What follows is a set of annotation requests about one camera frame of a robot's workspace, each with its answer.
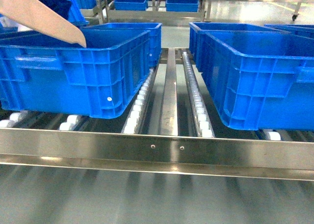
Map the blue storage bin left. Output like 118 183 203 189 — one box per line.
0 28 150 119

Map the blue storage bin far right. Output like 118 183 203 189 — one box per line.
264 24 314 39

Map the blue storage bin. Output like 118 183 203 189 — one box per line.
0 28 150 119
201 31 314 131
264 24 314 39

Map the blue plastic block part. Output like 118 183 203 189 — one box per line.
39 0 72 20

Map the tilted blue bin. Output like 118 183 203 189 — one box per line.
40 0 90 27

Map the steel shelf rack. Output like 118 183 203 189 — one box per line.
0 48 314 181

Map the beige plastic dustpan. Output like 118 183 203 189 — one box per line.
0 0 86 48

